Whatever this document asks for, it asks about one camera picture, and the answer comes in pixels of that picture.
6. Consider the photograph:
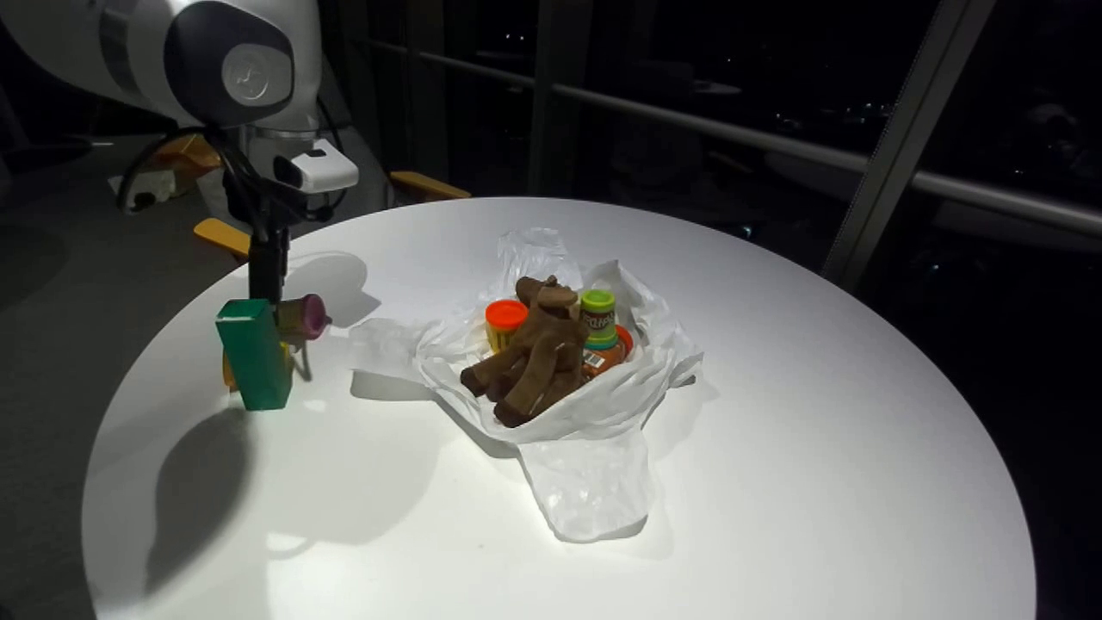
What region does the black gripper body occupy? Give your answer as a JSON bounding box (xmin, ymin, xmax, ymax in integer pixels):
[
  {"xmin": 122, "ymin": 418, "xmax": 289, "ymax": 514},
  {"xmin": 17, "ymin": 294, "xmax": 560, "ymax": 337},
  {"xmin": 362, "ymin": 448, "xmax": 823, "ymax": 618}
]
[{"xmin": 239, "ymin": 219, "xmax": 291, "ymax": 309}]

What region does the play dough tub pink lid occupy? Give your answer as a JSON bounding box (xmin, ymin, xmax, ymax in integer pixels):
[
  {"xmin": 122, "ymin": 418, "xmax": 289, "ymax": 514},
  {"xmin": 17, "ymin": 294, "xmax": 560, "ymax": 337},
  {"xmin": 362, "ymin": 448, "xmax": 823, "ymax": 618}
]
[{"xmin": 270, "ymin": 291, "xmax": 334, "ymax": 353}]

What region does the green cardboard box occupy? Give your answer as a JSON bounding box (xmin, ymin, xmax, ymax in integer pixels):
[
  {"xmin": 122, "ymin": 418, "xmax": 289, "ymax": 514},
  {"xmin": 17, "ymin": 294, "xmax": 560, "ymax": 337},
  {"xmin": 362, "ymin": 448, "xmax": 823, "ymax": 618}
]
[{"xmin": 214, "ymin": 298, "xmax": 300, "ymax": 413}]

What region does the small red toy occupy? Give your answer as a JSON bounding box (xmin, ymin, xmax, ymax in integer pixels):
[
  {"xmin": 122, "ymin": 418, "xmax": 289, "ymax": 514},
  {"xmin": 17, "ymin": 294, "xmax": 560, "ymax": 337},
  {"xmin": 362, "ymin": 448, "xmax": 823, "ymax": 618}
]
[{"xmin": 483, "ymin": 298, "xmax": 533, "ymax": 354}]

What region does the brown plush moose toy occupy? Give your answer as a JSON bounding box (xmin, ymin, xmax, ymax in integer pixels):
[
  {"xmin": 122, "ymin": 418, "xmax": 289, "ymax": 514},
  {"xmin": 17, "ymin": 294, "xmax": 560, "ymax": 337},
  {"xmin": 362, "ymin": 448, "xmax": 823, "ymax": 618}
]
[{"xmin": 459, "ymin": 272, "xmax": 592, "ymax": 432}]

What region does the lime green small bottle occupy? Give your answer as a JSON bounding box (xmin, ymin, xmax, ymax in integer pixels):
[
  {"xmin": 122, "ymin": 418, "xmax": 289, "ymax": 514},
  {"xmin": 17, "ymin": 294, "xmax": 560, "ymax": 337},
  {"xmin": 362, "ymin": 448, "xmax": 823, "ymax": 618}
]
[{"xmin": 574, "ymin": 285, "xmax": 622, "ymax": 354}]

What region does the grey chair with wooden armrests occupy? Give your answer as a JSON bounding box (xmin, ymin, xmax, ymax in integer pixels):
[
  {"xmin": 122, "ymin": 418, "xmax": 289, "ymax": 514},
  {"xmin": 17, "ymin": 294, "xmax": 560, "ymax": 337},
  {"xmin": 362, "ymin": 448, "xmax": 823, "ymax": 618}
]
[{"xmin": 190, "ymin": 168, "xmax": 476, "ymax": 261}]

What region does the white plastic bag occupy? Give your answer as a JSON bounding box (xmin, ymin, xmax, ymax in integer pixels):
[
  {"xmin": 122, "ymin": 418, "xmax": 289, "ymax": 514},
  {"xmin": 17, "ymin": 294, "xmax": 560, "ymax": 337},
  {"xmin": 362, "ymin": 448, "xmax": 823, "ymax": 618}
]
[{"xmin": 340, "ymin": 220, "xmax": 706, "ymax": 545}]

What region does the metal window railing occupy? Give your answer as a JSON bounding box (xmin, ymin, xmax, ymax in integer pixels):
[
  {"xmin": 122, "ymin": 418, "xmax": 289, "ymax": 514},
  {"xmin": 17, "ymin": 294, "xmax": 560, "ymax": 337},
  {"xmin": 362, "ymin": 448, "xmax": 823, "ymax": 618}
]
[{"xmin": 355, "ymin": 33, "xmax": 1102, "ymax": 239}]

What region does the yellow-green wrist camera box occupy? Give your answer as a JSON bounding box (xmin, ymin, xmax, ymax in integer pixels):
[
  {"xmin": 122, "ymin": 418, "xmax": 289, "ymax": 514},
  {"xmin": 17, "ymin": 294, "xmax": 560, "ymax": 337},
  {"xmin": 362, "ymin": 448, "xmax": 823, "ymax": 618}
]
[{"xmin": 117, "ymin": 128, "xmax": 229, "ymax": 219}]

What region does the metal window post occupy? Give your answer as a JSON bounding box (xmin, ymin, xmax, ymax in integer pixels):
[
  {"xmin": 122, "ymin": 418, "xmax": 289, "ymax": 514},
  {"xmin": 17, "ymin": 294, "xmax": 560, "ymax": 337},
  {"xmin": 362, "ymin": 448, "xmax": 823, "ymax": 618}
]
[{"xmin": 820, "ymin": 0, "xmax": 999, "ymax": 291}]

